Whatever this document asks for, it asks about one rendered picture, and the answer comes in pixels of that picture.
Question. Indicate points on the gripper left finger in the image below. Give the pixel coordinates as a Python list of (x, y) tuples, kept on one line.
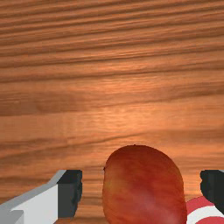
[(43, 201)]

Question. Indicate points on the red apple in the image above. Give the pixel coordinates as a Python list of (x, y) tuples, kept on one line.
[(143, 186)]

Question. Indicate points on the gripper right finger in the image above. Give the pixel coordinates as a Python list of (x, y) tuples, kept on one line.
[(214, 186)]

